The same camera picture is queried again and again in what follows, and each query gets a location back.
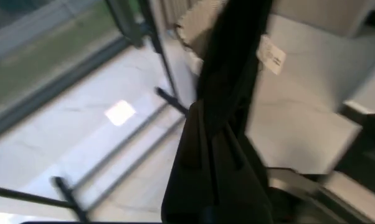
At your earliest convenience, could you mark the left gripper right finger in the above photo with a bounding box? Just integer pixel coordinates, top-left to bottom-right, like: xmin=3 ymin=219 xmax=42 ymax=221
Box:
xmin=214 ymin=124 xmax=275 ymax=223

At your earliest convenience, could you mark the black short-sleeved shirt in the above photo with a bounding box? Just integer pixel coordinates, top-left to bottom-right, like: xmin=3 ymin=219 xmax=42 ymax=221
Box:
xmin=195 ymin=0 xmax=287 ymax=138

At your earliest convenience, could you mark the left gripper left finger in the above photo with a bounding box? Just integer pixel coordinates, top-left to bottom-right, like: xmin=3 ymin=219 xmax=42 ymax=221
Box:
xmin=161 ymin=102 xmax=219 ymax=223

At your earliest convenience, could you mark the window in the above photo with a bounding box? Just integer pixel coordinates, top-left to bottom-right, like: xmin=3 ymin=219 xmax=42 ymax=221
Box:
xmin=0 ymin=0 xmax=145 ymax=141

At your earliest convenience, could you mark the beige curtain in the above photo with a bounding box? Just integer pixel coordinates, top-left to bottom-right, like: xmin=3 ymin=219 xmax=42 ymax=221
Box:
xmin=158 ymin=0 xmax=196 ymax=30

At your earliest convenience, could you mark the black clothes rack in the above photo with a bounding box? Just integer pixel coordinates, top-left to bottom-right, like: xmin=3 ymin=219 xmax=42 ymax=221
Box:
xmin=0 ymin=0 xmax=190 ymax=224

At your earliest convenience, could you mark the white laundry basket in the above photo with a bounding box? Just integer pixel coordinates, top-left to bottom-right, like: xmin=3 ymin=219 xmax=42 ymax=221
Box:
xmin=174 ymin=0 xmax=229 ymax=77

